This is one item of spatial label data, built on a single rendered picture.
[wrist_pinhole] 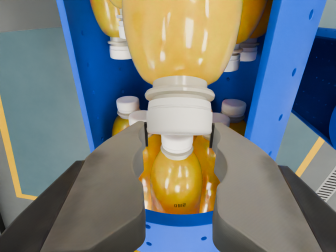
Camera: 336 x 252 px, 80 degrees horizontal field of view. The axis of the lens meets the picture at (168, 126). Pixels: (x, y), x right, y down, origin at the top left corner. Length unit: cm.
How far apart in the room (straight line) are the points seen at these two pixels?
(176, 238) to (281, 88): 19
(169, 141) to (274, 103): 11
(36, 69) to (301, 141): 203
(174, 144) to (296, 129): 162
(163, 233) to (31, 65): 158
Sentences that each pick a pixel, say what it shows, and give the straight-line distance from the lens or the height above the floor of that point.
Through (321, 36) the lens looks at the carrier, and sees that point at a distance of 78.
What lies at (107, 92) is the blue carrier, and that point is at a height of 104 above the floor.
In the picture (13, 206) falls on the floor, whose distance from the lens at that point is 279.
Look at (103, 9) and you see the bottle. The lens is 30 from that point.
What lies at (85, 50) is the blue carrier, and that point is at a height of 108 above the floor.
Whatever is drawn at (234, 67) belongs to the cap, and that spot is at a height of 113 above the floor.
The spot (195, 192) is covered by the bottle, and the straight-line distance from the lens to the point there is 27.
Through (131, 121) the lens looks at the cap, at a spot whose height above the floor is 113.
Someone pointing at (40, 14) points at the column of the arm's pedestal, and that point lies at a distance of 117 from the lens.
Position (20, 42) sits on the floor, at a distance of 172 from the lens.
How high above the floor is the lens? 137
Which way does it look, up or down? 61 degrees down
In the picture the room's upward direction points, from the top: 175 degrees counter-clockwise
